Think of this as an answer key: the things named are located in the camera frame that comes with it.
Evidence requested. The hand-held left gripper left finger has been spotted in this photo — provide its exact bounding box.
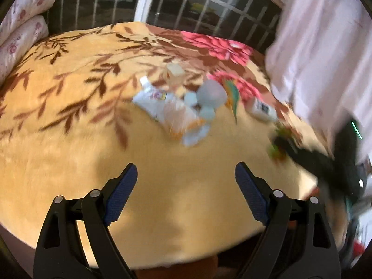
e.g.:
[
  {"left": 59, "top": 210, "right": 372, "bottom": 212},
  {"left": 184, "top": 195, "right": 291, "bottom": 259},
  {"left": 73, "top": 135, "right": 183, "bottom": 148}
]
[{"left": 33, "top": 163, "right": 138, "bottom": 279}]

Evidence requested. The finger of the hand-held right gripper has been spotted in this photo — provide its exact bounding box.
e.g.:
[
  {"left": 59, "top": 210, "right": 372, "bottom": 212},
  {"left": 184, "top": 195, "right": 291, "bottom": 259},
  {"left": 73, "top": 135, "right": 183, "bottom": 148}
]
[{"left": 272, "top": 136, "right": 335, "bottom": 181}]

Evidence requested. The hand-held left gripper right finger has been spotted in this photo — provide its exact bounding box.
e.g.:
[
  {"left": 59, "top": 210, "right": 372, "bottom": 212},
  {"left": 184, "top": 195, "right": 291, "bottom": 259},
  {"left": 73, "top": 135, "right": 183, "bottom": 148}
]
[{"left": 235, "top": 162, "right": 341, "bottom": 279}]

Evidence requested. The yellow floral plush blanket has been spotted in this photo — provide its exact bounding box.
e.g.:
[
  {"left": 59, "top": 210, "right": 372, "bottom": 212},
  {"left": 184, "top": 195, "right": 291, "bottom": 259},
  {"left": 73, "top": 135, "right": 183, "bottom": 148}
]
[{"left": 0, "top": 22, "right": 349, "bottom": 269}]

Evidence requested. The white cylindrical canister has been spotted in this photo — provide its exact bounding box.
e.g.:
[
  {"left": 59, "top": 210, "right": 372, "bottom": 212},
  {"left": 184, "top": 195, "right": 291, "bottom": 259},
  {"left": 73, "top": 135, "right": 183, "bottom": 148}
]
[{"left": 246, "top": 96, "right": 278, "bottom": 123}]

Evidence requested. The orange white wrapper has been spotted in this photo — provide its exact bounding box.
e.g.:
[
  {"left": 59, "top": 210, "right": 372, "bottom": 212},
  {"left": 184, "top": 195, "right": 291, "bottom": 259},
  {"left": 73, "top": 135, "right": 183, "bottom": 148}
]
[{"left": 157, "top": 93, "right": 211, "bottom": 147}]

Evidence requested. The green orange feather toy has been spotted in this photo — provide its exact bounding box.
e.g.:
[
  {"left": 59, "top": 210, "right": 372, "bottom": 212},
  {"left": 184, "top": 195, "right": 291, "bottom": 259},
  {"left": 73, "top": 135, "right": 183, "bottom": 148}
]
[{"left": 222, "top": 78, "right": 242, "bottom": 124}]

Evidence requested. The white squeeze tube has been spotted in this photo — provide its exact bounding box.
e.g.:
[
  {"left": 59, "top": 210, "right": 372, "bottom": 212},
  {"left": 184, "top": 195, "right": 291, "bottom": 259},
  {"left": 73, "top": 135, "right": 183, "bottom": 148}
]
[{"left": 132, "top": 76, "right": 175, "bottom": 120}]

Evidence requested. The pale grey round object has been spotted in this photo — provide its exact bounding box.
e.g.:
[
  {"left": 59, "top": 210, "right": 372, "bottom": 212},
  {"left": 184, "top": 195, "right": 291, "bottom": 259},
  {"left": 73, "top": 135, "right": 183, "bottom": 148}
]
[{"left": 196, "top": 80, "right": 227, "bottom": 109}]

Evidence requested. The white curtain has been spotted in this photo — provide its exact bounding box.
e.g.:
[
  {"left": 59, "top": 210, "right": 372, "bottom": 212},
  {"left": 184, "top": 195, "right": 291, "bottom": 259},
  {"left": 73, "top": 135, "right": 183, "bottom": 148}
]
[{"left": 266, "top": 0, "right": 372, "bottom": 163}]

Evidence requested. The grey plush toy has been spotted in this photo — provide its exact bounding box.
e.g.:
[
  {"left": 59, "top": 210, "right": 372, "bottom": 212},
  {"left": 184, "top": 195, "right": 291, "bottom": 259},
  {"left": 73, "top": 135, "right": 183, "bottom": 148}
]
[{"left": 184, "top": 91, "right": 216, "bottom": 121}]

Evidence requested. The small beige box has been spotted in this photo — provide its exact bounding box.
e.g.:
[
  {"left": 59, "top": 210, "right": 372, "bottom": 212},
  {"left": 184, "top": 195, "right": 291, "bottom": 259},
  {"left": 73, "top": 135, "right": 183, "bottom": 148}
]
[{"left": 166, "top": 63, "right": 186, "bottom": 88}]

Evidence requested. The pink floral folded quilt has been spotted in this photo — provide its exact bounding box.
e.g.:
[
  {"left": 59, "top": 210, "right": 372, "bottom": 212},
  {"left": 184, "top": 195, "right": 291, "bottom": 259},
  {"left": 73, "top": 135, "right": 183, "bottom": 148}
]
[
  {"left": 0, "top": 16, "right": 49, "bottom": 85},
  {"left": 0, "top": 0, "right": 57, "bottom": 35}
]

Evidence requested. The metal window grille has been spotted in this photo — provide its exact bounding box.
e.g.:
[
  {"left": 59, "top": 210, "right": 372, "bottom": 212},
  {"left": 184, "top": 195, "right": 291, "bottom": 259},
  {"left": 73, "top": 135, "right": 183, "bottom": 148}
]
[{"left": 49, "top": 0, "right": 284, "bottom": 54}]

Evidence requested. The white window frame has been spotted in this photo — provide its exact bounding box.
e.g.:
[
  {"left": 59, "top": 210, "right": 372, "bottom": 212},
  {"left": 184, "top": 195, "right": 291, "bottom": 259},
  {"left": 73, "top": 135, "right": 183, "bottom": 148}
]
[{"left": 135, "top": 0, "right": 291, "bottom": 24}]

